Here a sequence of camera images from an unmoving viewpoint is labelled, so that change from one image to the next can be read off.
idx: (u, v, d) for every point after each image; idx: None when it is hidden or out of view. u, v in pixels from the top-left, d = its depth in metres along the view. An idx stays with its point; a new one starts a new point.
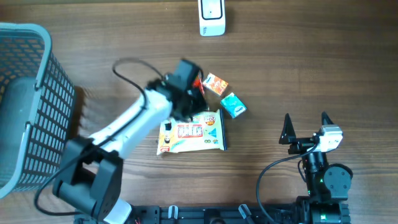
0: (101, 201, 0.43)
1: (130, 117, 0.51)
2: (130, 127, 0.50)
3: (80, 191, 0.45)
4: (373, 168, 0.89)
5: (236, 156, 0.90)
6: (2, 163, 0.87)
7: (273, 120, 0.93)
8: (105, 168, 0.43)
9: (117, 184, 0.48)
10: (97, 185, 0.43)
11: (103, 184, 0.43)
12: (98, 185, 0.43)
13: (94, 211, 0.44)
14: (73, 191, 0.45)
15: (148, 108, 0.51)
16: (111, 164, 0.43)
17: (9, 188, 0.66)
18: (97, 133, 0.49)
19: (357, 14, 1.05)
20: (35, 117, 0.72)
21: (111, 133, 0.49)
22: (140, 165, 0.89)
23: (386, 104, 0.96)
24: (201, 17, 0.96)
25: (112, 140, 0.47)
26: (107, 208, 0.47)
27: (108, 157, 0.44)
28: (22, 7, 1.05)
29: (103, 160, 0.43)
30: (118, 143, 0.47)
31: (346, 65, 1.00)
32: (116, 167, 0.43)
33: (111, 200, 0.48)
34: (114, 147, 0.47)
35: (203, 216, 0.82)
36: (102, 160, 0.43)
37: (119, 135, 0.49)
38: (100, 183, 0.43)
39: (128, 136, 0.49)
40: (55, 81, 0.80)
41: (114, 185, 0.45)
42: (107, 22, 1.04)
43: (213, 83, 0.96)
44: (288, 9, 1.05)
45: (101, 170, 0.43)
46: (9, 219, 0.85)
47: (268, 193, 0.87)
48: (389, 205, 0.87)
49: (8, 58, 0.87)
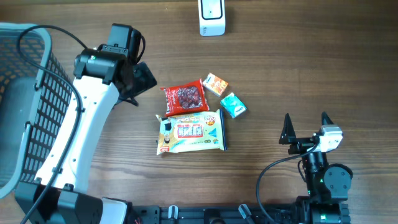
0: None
1: (69, 134, 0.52)
2: (77, 135, 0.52)
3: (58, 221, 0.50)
4: (373, 168, 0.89)
5: (236, 156, 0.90)
6: (2, 163, 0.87)
7: (273, 120, 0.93)
8: (66, 200, 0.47)
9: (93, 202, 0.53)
10: (69, 214, 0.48)
11: (71, 216, 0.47)
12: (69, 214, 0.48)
13: None
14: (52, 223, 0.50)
15: (85, 109, 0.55)
16: (71, 194, 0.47)
17: (8, 188, 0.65)
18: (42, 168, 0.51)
19: (357, 14, 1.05)
20: (35, 117, 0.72)
21: (55, 162, 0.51)
22: (140, 165, 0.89)
23: (386, 104, 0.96)
24: (201, 17, 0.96)
25: (61, 172, 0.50)
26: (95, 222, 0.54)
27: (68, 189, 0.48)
28: (22, 7, 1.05)
29: (62, 192, 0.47)
30: (68, 168, 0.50)
31: (346, 65, 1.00)
32: (77, 193, 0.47)
33: (94, 216, 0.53)
34: (64, 177, 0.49)
35: (203, 216, 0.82)
36: (60, 198, 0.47)
37: (66, 158, 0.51)
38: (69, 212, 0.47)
39: (76, 155, 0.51)
40: (55, 81, 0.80)
41: (86, 208, 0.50)
42: (107, 22, 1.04)
43: (213, 83, 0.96)
44: (288, 9, 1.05)
45: (64, 206, 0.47)
46: (8, 219, 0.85)
47: (268, 193, 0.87)
48: (389, 205, 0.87)
49: (8, 58, 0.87)
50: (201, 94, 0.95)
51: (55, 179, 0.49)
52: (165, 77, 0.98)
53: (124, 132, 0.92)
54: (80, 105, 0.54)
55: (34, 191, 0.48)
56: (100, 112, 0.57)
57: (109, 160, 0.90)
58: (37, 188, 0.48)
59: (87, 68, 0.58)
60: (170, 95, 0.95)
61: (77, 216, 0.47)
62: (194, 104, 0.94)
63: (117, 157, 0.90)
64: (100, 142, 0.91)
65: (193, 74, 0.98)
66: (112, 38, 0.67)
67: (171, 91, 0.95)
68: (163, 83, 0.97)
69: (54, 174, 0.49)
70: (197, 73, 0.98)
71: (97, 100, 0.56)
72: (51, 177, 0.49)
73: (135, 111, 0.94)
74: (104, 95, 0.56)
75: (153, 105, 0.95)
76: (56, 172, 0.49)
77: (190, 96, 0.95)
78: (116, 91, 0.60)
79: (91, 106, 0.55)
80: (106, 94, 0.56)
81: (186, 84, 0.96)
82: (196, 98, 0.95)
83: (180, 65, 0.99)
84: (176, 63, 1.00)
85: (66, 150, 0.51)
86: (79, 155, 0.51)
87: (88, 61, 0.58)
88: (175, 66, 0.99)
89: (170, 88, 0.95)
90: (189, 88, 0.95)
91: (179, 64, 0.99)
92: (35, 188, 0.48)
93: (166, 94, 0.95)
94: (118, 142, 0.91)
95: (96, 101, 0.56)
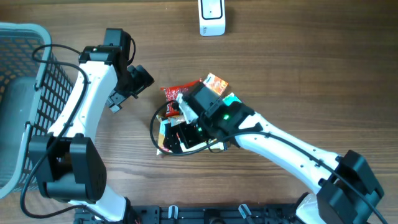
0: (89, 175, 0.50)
1: (77, 98, 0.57)
2: (84, 101, 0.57)
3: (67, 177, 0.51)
4: (374, 168, 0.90)
5: (236, 156, 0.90)
6: (2, 163, 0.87)
7: (273, 120, 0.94)
8: (76, 146, 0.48)
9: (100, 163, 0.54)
10: (78, 164, 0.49)
11: (83, 163, 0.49)
12: (79, 163, 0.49)
13: (89, 187, 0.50)
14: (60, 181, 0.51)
15: (91, 82, 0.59)
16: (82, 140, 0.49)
17: (9, 188, 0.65)
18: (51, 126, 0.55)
19: (357, 14, 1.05)
20: (35, 117, 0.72)
21: (66, 119, 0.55)
22: (141, 165, 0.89)
23: (386, 104, 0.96)
24: (201, 17, 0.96)
25: (71, 127, 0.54)
26: (101, 186, 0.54)
27: (77, 137, 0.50)
28: (22, 7, 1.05)
29: (73, 141, 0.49)
30: (78, 124, 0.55)
31: (346, 65, 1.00)
32: (87, 139, 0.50)
33: (100, 178, 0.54)
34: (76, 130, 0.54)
35: (203, 217, 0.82)
36: (70, 145, 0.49)
37: (75, 117, 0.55)
38: (79, 161, 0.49)
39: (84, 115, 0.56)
40: (55, 81, 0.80)
41: (94, 162, 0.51)
42: (107, 22, 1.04)
43: (213, 83, 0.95)
44: (288, 9, 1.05)
45: (74, 153, 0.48)
46: (9, 219, 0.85)
47: (268, 193, 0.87)
48: (389, 205, 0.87)
49: (7, 58, 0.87)
50: None
51: (66, 131, 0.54)
52: (165, 77, 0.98)
53: (124, 132, 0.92)
54: (86, 79, 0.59)
55: (46, 142, 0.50)
56: (103, 86, 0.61)
57: (109, 159, 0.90)
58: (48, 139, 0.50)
59: (91, 58, 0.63)
60: (169, 95, 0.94)
61: (88, 163, 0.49)
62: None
63: (117, 157, 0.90)
64: (100, 142, 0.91)
65: (193, 74, 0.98)
66: (109, 38, 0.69)
67: (171, 91, 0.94)
68: (163, 83, 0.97)
69: (65, 127, 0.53)
70: (197, 73, 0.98)
71: (101, 75, 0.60)
72: (63, 128, 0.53)
73: (136, 110, 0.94)
74: (106, 72, 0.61)
75: (154, 105, 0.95)
76: (68, 125, 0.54)
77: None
78: (115, 76, 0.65)
79: (96, 80, 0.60)
80: (107, 72, 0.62)
81: (186, 84, 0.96)
82: None
83: (180, 65, 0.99)
84: (176, 63, 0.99)
85: (76, 109, 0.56)
86: (87, 113, 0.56)
87: (91, 53, 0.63)
88: (175, 66, 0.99)
89: (170, 88, 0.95)
90: None
91: (179, 64, 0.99)
92: (46, 139, 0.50)
93: (166, 94, 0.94)
94: (118, 142, 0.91)
95: (101, 76, 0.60)
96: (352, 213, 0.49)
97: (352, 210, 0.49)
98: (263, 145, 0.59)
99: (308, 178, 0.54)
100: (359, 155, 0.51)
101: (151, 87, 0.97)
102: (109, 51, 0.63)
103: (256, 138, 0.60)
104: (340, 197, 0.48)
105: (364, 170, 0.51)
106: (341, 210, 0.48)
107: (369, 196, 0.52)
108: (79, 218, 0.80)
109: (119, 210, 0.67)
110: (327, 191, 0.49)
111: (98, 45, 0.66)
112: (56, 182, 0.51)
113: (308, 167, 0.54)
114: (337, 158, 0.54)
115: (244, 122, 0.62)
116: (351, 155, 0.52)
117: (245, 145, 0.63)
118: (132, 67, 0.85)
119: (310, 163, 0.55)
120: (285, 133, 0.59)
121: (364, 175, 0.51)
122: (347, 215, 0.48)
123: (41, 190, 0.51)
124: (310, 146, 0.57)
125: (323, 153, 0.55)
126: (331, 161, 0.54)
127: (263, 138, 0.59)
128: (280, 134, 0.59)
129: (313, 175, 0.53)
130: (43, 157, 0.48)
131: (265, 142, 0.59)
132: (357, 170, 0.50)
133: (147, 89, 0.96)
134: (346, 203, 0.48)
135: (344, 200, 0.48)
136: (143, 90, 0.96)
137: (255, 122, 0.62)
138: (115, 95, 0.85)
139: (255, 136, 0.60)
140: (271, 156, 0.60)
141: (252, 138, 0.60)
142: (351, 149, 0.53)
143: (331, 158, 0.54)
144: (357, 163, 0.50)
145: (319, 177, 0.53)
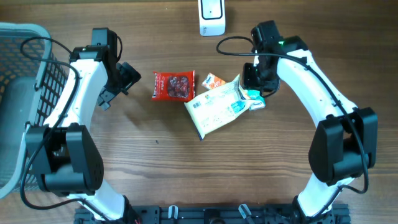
0: (87, 162, 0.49)
1: (69, 93, 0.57)
2: (76, 94, 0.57)
3: (64, 168, 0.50)
4: (373, 168, 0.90)
5: (235, 156, 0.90)
6: (1, 163, 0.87)
7: (273, 120, 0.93)
8: (71, 134, 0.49)
9: (96, 155, 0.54)
10: (75, 152, 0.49)
11: (78, 151, 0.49)
12: (75, 151, 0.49)
13: (86, 176, 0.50)
14: (59, 172, 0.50)
15: (82, 78, 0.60)
16: (76, 129, 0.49)
17: (9, 187, 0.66)
18: (46, 119, 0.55)
19: (357, 14, 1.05)
20: (35, 117, 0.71)
21: (60, 111, 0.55)
22: (140, 165, 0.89)
23: (386, 104, 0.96)
24: (201, 17, 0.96)
25: (66, 117, 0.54)
26: (98, 178, 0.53)
27: (72, 126, 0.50)
28: (22, 7, 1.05)
29: (68, 130, 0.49)
30: (72, 115, 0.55)
31: (346, 65, 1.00)
32: (83, 127, 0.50)
33: (97, 168, 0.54)
34: (72, 121, 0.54)
35: (203, 217, 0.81)
36: (66, 134, 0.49)
37: (69, 107, 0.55)
38: (76, 149, 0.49)
39: (78, 107, 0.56)
40: (55, 81, 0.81)
41: (91, 150, 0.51)
42: (107, 22, 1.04)
43: (212, 83, 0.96)
44: (288, 9, 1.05)
45: (70, 140, 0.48)
46: (9, 219, 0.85)
47: (268, 193, 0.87)
48: (389, 205, 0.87)
49: (7, 58, 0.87)
50: (190, 85, 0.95)
51: (61, 122, 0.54)
52: None
53: (124, 132, 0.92)
54: (78, 74, 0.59)
55: (42, 132, 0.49)
56: (94, 81, 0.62)
57: (109, 160, 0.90)
58: (45, 129, 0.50)
59: (81, 57, 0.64)
60: (158, 79, 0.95)
61: (84, 150, 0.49)
62: (181, 94, 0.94)
63: (117, 157, 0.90)
64: (100, 142, 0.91)
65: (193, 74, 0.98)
66: (95, 37, 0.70)
67: (161, 76, 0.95)
68: None
69: (60, 117, 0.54)
70: (197, 73, 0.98)
71: (91, 71, 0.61)
72: (58, 119, 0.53)
73: (136, 110, 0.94)
74: (96, 68, 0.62)
75: (153, 105, 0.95)
76: (62, 116, 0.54)
77: (180, 86, 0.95)
78: (105, 72, 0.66)
79: (87, 75, 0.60)
80: (97, 68, 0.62)
81: (178, 74, 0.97)
82: (184, 88, 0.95)
83: (180, 65, 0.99)
84: (176, 63, 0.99)
85: (68, 102, 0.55)
86: (81, 104, 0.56)
87: (80, 53, 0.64)
88: (176, 66, 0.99)
89: (161, 74, 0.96)
90: (181, 79, 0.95)
91: (179, 64, 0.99)
92: (41, 130, 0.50)
93: (157, 78, 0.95)
94: (118, 142, 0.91)
95: (91, 71, 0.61)
96: (336, 158, 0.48)
97: (339, 152, 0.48)
98: (298, 74, 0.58)
99: (319, 111, 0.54)
100: (373, 113, 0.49)
101: (151, 87, 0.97)
102: (98, 50, 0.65)
103: (295, 67, 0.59)
104: (336, 137, 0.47)
105: (371, 128, 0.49)
106: (332, 141, 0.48)
107: (357, 157, 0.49)
108: (79, 218, 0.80)
109: (119, 208, 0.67)
110: (329, 121, 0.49)
111: (87, 45, 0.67)
112: (54, 174, 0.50)
113: (326, 102, 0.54)
114: (354, 108, 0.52)
115: (295, 52, 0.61)
116: (365, 109, 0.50)
117: (283, 72, 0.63)
118: (119, 65, 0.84)
119: (329, 101, 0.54)
120: (323, 75, 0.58)
121: (369, 132, 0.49)
122: (333, 152, 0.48)
123: (40, 183, 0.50)
124: (336, 91, 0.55)
125: (344, 99, 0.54)
126: (349, 106, 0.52)
127: (302, 70, 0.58)
128: (319, 72, 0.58)
129: (324, 111, 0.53)
130: (39, 147, 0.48)
131: (301, 73, 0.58)
132: (365, 122, 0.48)
133: (146, 90, 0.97)
134: (338, 147, 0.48)
135: (339, 141, 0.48)
136: (143, 90, 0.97)
137: (303, 55, 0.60)
138: (104, 93, 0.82)
139: (296, 65, 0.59)
140: (298, 88, 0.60)
141: (291, 63, 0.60)
142: (370, 107, 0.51)
143: (347, 105, 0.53)
144: (368, 117, 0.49)
145: (328, 113, 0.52)
